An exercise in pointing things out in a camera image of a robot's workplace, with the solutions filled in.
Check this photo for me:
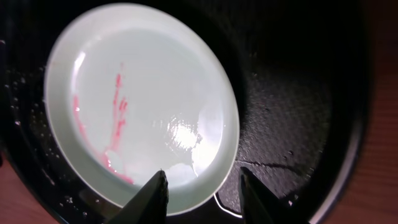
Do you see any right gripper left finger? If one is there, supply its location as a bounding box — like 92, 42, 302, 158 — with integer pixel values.
106, 170, 169, 224

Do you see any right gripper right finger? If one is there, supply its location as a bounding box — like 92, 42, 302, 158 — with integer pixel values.
238, 167, 308, 224

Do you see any light blue plate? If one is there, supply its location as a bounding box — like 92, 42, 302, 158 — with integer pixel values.
44, 3, 239, 216

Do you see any black round tray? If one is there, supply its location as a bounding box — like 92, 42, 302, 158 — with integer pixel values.
1, 1, 369, 223

